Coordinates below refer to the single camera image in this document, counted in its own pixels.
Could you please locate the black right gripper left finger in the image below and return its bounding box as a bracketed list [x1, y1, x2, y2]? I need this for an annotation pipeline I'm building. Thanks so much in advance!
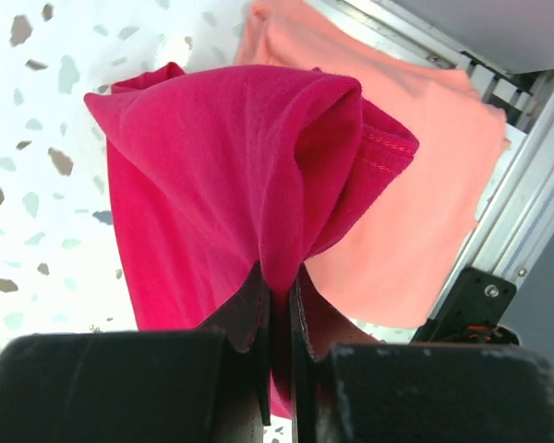
[0, 266, 271, 442]

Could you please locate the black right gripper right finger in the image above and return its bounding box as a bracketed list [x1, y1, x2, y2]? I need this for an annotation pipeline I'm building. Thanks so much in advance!
[290, 269, 554, 442]

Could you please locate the magenta t shirt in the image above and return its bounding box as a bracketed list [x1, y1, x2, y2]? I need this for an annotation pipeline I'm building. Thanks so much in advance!
[83, 62, 420, 420]

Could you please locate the folded peach t shirt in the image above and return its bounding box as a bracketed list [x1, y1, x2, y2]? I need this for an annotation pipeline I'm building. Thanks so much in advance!
[234, 0, 512, 329]

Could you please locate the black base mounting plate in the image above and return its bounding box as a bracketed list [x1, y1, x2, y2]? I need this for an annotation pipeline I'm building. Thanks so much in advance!
[412, 267, 520, 346]

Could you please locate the aluminium table frame rail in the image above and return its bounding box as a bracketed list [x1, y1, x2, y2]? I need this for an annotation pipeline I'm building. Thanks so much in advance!
[307, 0, 554, 345]

